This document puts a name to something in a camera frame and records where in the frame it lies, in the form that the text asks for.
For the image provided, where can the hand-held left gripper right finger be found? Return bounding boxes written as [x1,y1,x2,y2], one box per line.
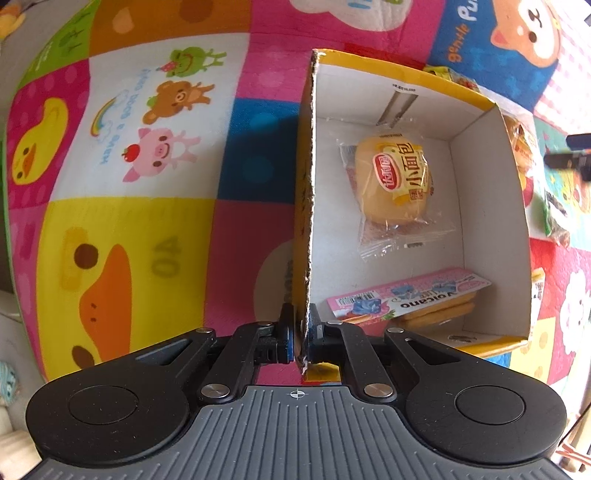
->
[307,305,463,405]

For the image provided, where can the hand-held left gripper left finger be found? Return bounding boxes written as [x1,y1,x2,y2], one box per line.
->
[133,304,296,403]

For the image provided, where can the yellow bread packet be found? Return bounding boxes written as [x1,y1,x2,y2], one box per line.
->
[339,131,460,261]
[502,113,539,206]

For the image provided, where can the yellow cardboard box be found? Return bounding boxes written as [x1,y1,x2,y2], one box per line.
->
[293,48,532,384]

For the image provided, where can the clear biscuit packet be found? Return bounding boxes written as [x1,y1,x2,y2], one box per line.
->
[530,270,547,304]

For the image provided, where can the yellow rice cracker packet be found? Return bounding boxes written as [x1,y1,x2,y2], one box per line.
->
[424,65,483,94]

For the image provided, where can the green snack packet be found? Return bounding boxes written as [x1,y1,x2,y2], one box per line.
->
[542,187,574,248]

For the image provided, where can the pink biscuit packet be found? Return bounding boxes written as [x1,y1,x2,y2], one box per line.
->
[327,267,492,330]

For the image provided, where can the colourful cartoon play mat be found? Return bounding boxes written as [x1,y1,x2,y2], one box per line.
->
[4,0,591,416]

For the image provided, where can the small blue white toy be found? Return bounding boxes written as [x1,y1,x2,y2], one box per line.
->
[0,360,20,408]

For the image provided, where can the yellow plush toy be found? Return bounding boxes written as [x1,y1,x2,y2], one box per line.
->
[0,4,27,38]

